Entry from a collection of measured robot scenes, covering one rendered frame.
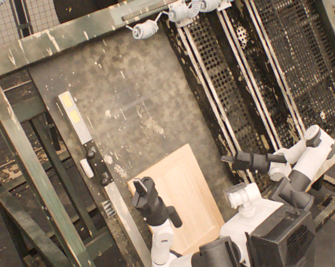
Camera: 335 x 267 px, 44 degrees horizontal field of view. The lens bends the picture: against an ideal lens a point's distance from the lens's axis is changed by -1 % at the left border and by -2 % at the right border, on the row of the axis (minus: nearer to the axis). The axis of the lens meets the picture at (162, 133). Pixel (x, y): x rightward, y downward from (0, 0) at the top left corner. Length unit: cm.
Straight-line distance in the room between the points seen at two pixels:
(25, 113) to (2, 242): 199
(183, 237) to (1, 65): 110
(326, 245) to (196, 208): 154
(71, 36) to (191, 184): 88
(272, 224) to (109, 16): 106
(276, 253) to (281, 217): 15
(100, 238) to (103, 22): 92
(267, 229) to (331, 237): 192
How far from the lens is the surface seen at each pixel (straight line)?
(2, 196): 277
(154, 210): 143
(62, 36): 174
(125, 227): 184
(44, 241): 241
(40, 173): 168
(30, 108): 178
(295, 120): 249
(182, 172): 201
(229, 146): 212
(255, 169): 196
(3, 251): 356
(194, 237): 207
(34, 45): 170
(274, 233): 151
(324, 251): 333
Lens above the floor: 255
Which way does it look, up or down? 36 degrees down
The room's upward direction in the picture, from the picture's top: 5 degrees counter-clockwise
